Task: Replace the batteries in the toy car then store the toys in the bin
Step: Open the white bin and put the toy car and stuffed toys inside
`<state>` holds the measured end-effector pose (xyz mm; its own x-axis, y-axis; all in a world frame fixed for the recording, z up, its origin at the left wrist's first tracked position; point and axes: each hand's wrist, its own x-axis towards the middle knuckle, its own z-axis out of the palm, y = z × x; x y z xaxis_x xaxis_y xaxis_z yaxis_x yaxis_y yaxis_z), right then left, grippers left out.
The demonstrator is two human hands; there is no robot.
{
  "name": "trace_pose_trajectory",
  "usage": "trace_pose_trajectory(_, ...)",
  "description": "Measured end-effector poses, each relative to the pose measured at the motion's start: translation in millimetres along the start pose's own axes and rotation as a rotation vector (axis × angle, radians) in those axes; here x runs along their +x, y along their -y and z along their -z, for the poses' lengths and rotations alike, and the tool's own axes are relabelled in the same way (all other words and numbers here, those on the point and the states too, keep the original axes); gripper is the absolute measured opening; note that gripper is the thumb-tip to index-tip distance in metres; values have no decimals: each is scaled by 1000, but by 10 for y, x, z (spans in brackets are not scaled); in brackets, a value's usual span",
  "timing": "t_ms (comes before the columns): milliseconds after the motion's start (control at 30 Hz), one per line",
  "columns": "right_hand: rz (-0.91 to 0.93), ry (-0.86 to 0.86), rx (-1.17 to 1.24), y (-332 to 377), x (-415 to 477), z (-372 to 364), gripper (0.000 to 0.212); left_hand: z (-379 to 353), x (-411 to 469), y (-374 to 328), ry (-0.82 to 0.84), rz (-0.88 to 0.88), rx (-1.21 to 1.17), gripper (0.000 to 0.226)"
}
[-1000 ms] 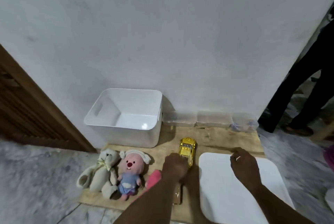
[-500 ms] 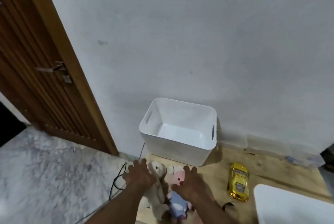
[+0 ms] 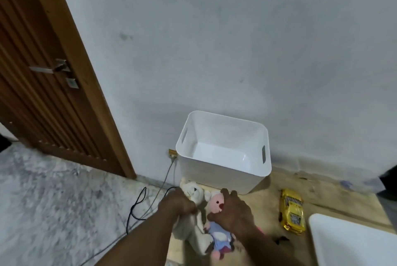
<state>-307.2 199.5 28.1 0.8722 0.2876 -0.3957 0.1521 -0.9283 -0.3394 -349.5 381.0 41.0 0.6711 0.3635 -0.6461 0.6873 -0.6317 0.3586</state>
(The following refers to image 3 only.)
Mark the dark object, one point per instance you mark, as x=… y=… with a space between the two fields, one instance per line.
x=389 y=180

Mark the person's left fingers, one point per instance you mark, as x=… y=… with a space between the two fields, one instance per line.
x=190 y=205

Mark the person's right thumb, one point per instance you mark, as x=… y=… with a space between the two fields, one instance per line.
x=214 y=217

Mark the person's left forearm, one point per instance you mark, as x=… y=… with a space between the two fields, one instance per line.
x=139 y=241

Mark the brown wooden door frame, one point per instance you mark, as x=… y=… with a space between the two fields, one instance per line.
x=90 y=89

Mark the white plastic storage bin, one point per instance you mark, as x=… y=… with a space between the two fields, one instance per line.
x=223 y=151
x=353 y=241

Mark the person's left hand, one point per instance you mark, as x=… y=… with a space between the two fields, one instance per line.
x=175 y=202

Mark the person's right forearm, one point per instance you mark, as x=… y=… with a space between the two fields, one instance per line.
x=273 y=250

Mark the white plush bear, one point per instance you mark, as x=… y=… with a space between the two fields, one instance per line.
x=195 y=234

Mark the person's right hand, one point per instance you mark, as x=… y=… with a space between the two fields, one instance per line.
x=237 y=216

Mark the yellow toy car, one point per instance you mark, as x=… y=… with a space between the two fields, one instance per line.
x=292 y=213

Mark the silver door lock plate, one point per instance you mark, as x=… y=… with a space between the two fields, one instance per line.
x=72 y=83

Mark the pink plush doll blue dress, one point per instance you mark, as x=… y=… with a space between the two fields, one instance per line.
x=218 y=238

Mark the brown wooden door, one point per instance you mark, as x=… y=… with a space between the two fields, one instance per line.
x=34 y=95

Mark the gold wall socket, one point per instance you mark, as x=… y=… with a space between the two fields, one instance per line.
x=172 y=153

